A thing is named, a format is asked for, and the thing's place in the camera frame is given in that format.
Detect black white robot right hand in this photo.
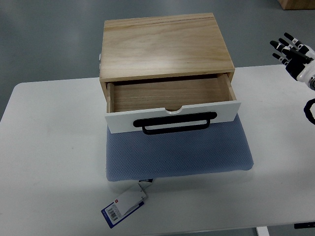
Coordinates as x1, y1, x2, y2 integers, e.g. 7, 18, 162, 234
270, 32, 315, 86

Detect white drawer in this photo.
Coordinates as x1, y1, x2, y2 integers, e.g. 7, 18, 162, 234
105, 73, 241, 134

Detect black drawer handle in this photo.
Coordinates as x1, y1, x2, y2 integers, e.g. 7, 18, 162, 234
133, 112, 218, 135

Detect wooden drawer cabinet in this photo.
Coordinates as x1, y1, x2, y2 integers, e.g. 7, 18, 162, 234
99, 13, 235, 97

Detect cardboard box corner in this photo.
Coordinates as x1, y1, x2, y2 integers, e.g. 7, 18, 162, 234
278, 0, 315, 10

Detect black table control panel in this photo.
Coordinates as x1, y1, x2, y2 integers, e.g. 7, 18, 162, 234
294, 222, 315, 229

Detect white table leg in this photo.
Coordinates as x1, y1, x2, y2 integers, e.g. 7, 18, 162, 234
256, 226, 270, 236

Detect blue textured cushion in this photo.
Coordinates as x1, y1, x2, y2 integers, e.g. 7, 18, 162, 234
106, 117, 253, 181

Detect white blue product tag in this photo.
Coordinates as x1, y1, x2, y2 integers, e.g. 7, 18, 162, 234
101, 183, 147, 229

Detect black cable loop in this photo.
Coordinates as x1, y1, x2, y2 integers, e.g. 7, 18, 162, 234
303, 98, 315, 125

